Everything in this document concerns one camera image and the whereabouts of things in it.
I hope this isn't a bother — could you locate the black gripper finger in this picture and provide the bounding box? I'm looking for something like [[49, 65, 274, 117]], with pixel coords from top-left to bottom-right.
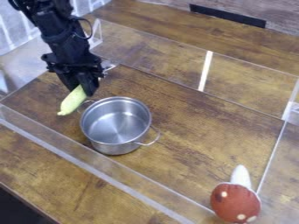
[[77, 72, 98, 96], [57, 73, 80, 91]]

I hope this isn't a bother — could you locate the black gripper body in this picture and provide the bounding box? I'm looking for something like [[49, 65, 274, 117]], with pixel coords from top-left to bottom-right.
[[40, 27, 105, 81]]

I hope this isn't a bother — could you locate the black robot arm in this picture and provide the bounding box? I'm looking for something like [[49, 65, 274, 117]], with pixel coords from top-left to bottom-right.
[[8, 0, 104, 96]]

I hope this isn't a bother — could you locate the clear acrylic triangle stand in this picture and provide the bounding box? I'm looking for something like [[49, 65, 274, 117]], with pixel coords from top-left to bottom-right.
[[88, 19, 102, 48]]

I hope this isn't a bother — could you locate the stainless steel pot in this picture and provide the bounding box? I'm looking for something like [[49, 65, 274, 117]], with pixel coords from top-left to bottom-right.
[[78, 96, 161, 156]]

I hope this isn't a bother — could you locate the black bar on table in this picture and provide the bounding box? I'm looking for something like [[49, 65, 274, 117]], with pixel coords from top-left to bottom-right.
[[189, 3, 266, 28]]

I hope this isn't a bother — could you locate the clear acrylic front barrier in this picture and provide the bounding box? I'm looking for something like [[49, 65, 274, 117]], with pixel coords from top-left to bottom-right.
[[0, 104, 225, 224]]

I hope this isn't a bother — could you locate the brown plush mushroom toy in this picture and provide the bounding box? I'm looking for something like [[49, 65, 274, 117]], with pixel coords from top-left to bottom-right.
[[209, 164, 261, 224]]

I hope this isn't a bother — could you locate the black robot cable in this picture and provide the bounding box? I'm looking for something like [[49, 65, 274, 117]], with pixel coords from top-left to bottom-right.
[[69, 16, 94, 41]]

